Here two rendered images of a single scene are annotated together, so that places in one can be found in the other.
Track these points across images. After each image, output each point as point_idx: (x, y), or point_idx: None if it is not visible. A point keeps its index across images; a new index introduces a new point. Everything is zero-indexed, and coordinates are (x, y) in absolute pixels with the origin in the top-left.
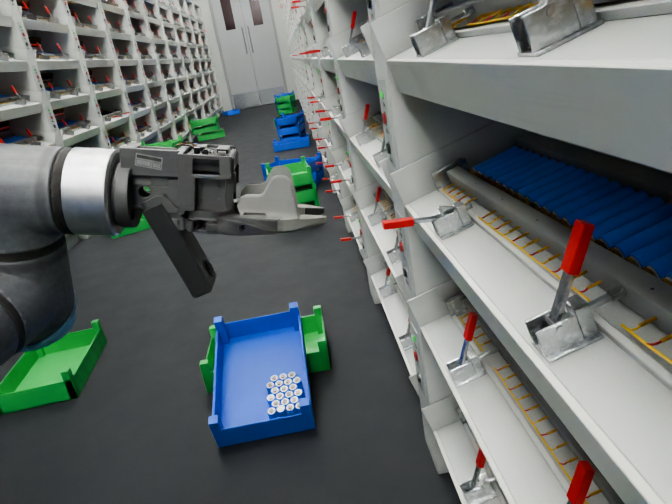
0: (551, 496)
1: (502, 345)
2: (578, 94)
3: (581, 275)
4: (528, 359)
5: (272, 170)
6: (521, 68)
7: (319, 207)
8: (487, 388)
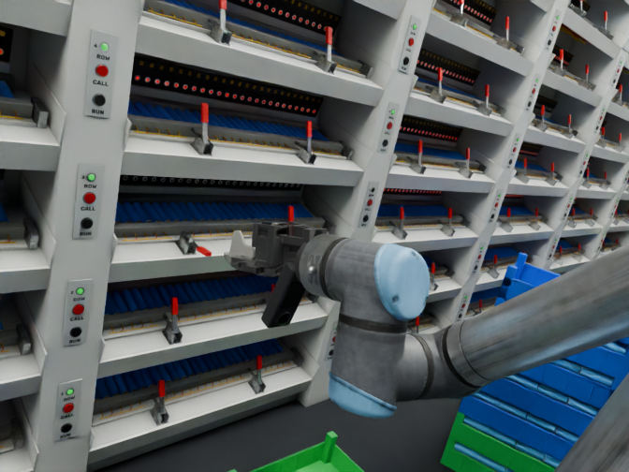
0: (251, 318)
1: (168, 310)
2: (329, 173)
3: None
4: None
5: (241, 234)
6: (314, 168)
7: (226, 252)
8: (185, 330)
